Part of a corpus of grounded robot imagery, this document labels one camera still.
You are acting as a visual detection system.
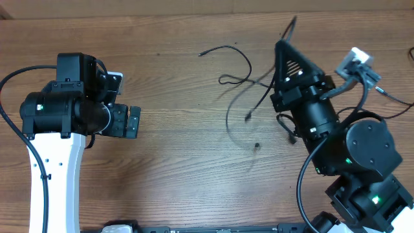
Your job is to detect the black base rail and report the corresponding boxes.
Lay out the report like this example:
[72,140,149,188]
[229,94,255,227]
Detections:
[80,219,340,233]

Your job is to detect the black USB cable long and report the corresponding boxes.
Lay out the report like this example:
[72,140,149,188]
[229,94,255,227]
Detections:
[337,47,413,120]

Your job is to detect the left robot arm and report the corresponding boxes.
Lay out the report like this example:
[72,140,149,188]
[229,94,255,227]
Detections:
[20,52,141,232]

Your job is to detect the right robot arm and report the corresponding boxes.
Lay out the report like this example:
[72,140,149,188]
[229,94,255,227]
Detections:
[271,39,413,232]

